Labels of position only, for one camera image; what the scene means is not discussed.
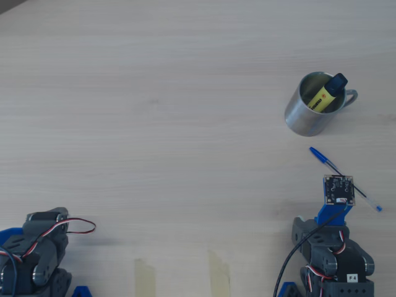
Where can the grey arm without camera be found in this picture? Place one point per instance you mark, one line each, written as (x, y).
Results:
(46, 253)

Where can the black camera circuit board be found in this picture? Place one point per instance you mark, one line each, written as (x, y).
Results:
(338, 188)

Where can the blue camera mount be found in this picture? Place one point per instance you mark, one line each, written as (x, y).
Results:
(328, 215)

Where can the blue arm base plate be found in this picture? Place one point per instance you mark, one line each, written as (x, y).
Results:
(9, 235)
(287, 289)

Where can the silver metal cup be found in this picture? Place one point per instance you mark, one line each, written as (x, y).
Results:
(298, 116)

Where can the grey gripper with camera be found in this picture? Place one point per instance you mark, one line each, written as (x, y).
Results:
(299, 231)

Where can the grey gripper without camera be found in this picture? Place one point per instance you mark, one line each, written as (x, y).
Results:
(43, 217)

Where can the blue ballpoint pen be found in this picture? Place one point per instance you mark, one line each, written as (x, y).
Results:
(318, 154)

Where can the yellow highlighter with black cap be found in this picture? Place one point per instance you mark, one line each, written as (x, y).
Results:
(321, 99)

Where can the beige masking tape strip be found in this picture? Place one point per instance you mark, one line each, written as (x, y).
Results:
(219, 275)
(144, 278)

